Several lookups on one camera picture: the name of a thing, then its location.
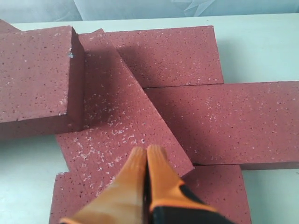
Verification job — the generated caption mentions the red brick second row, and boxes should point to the red brick second row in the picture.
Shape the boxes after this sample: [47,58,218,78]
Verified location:
[145,81,299,170]

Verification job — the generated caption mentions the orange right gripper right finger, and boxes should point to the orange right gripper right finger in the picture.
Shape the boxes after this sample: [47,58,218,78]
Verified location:
[147,145,217,224]

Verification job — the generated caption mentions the red brick back right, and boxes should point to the red brick back right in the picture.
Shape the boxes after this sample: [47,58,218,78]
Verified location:
[105,26,224,88]

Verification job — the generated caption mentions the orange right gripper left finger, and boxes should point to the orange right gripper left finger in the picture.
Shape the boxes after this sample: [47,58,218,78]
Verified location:
[59,147,147,224]

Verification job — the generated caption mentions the red brick moved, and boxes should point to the red brick moved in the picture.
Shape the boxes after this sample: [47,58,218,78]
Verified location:
[0,26,85,140]

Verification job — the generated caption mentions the red brick tilted back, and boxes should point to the red brick tilted back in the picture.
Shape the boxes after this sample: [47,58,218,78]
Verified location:
[0,19,21,34]

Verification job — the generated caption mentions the white backdrop curtain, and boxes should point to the white backdrop curtain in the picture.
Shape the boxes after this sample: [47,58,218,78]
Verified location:
[0,0,299,23]

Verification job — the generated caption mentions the red brick front row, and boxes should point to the red brick front row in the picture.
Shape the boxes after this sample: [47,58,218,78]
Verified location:
[49,165,251,224]

